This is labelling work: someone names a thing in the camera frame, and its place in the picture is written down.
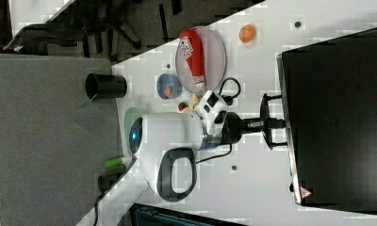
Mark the yellow banana toy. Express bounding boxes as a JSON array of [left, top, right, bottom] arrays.
[[179, 94, 199, 113]]

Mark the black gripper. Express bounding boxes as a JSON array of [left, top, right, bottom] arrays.
[[222, 112, 262, 144]]

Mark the blue small bowl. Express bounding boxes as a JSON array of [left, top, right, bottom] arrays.
[[156, 73, 182, 100]]

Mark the red ketchup bottle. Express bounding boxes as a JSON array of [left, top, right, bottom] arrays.
[[179, 29, 205, 89]]

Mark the black cylindrical cup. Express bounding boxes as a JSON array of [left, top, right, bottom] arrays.
[[85, 73, 127, 99]]

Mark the grey round plate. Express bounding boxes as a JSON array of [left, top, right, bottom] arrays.
[[175, 26, 226, 95]]

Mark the red strawberry toy in bowl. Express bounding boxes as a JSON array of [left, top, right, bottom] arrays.
[[164, 87, 173, 98]]

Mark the green marker pen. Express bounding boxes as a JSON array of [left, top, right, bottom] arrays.
[[105, 157, 131, 169]]

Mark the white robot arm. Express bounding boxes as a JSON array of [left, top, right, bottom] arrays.
[[129, 112, 264, 202]]

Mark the red strawberry toy on table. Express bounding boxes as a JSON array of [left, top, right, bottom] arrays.
[[178, 102, 188, 111]]

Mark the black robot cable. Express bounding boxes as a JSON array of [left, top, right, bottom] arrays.
[[194, 76, 242, 165]]

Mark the orange fruit toy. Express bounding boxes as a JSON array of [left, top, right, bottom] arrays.
[[238, 24, 256, 43]]

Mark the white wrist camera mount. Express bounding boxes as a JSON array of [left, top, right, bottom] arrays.
[[194, 90, 228, 136]]

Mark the black toaster oven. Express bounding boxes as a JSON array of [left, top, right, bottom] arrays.
[[276, 27, 377, 215]]

